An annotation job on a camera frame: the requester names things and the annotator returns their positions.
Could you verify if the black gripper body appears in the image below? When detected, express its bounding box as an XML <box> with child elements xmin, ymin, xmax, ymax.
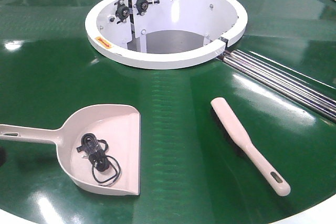
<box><xmin>0</xmin><ymin>146</ymin><xmax>6</xmax><ymax>166</ymax></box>

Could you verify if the black USB cable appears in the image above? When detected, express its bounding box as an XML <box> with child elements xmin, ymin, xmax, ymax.
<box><xmin>76</xmin><ymin>132</ymin><xmax>110</xmax><ymax>172</ymax></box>

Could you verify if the steel rollers right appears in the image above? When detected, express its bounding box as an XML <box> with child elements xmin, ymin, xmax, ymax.
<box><xmin>217</xmin><ymin>50</ymin><xmax>335</xmax><ymax>122</ymax></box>

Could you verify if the black bearing left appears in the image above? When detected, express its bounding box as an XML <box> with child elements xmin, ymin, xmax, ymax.
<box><xmin>115</xmin><ymin>0</ymin><xmax>130</xmax><ymax>24</ymax></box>

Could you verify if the black bearing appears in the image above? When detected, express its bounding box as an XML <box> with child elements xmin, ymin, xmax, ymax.
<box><xmin>135</xmin><ymin>0</ymin><xmax>160</xmax><ymax>16</ymax></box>
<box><xmin>115</xmin><ymin>0</ymin><xmax>130</xmax><ymax>24</ymax></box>

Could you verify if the pink hand brush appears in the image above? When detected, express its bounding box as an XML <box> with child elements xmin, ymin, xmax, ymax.
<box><xmin>211</xmin><ymin>97</ymin><xmax>291</xmax><ymax>197</ymax></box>

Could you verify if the pink plastic dustpan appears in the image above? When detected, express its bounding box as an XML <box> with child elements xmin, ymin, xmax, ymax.
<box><xmin>1</xmin><ymin>104</ymin><xmax>141</xmax><ymax>196</ymax></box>

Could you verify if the black bearing right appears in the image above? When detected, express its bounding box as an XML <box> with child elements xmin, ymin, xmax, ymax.
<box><xmin>135</xmin><ymin>0</ymin><xmax>160</xmax><ymax>16</ymax></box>

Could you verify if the white inner conveyor ring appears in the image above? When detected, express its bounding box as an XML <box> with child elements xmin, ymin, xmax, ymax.
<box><xmin>84</xmin><ymin>0</ymin><xmax>248</xmax><ymax>70</ymax></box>

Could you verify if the thin black wire bundle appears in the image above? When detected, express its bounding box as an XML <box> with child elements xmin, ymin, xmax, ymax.
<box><xmin>82</xmin><ymin>153</ymin><xmax>122</xmax><ymax>187</ymax></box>

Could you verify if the orange warning label front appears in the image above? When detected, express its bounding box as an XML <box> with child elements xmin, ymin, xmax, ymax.
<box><xmin>95</xmin><ymin>36</ymin><xmax>113</xmax><ymax>50</ymax></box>

